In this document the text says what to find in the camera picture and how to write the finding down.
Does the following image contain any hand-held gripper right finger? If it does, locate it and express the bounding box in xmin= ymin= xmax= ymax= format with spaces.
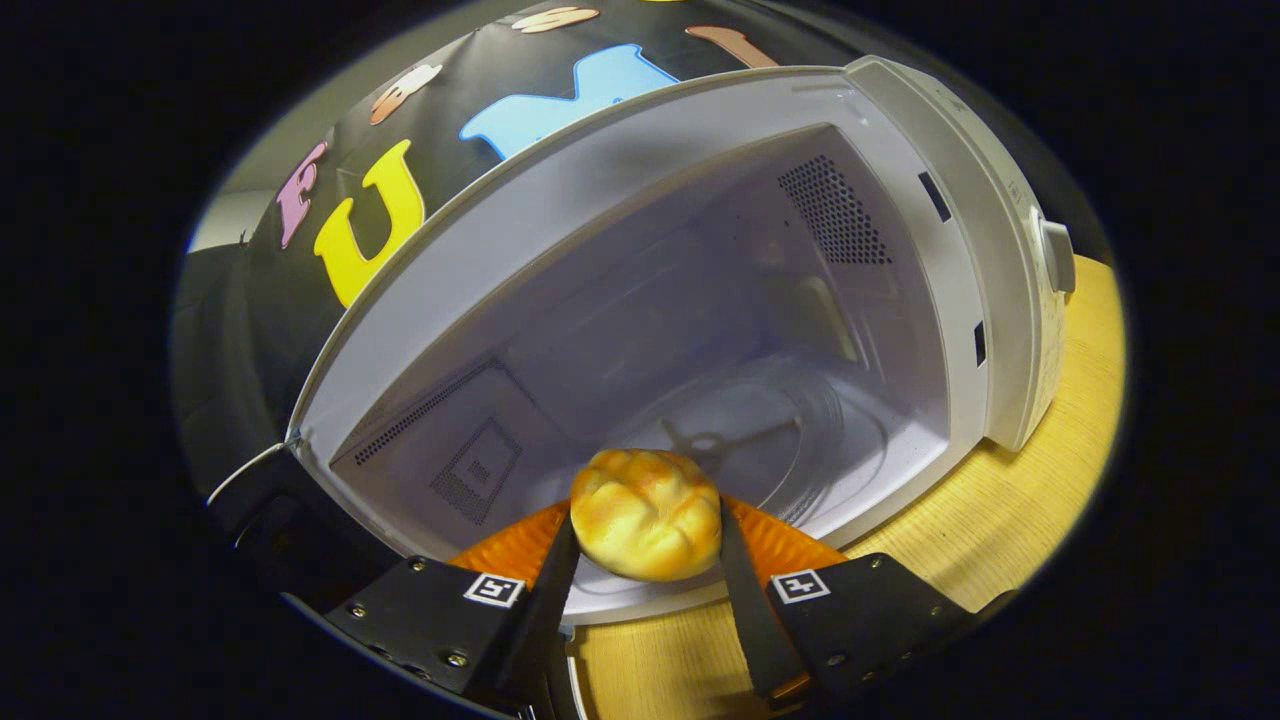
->
xmin=718 ymin=495 xmax=1016 ymax=711

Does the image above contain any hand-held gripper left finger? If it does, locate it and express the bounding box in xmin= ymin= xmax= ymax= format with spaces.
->
xmin=325 ymin=500 xmax=583 ymax=720

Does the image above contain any golden bread bun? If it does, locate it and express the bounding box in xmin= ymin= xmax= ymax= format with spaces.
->
xmin=570 ymin=448 xmax=723 ymax=583

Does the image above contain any white microwave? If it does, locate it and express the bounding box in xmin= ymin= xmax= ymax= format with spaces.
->
xmin=205 ymin=55 xmax=1079 ymax=629

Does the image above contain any glass turntable plate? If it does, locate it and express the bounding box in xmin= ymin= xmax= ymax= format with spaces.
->
xmin=600 ymin=350 xmax=891 ymax=531

